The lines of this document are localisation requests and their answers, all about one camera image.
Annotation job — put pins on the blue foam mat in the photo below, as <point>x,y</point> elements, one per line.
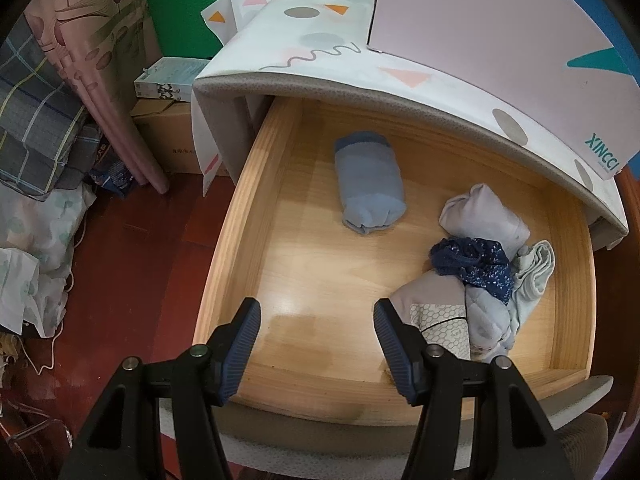
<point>595,5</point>

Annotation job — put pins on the white floral bedding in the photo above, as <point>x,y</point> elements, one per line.
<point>35,240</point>

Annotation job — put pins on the grey hexagon print underwear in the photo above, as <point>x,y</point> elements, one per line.
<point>435,305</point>

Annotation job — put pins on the brown cardboard box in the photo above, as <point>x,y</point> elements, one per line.
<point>165,135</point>

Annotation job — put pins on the white cardboard box teal print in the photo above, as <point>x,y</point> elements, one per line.
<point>475,25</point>

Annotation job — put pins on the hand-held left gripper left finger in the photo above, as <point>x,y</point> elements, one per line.
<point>243,342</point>

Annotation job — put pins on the white underwear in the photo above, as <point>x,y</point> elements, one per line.
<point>485,215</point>

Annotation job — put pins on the grey drawer cabinet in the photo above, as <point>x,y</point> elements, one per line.
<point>222,130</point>

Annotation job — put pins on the green foam mat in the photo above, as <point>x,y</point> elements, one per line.
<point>225,0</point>

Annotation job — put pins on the white patterned cover cloth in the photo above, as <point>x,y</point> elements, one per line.
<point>320,35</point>

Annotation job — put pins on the grey plaid quilt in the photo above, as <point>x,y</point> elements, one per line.
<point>35,120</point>

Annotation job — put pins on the blue plastic package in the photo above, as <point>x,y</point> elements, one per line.
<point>112,177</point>

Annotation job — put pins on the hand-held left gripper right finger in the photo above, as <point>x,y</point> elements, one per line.
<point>392,347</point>

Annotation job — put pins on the light blue quilted underwear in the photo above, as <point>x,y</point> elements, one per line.
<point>487,320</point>

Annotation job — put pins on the small teal packet box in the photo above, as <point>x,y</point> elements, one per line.
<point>170,77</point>

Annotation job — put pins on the pale green underwear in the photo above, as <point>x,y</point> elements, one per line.
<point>535,275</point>

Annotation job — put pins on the wooden drawer with grey front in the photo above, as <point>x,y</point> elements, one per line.
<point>310,260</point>

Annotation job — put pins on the navy dotted underwear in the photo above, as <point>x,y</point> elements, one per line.
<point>475,260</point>

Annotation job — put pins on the pink floral curtain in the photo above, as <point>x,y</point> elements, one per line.
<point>85,60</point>

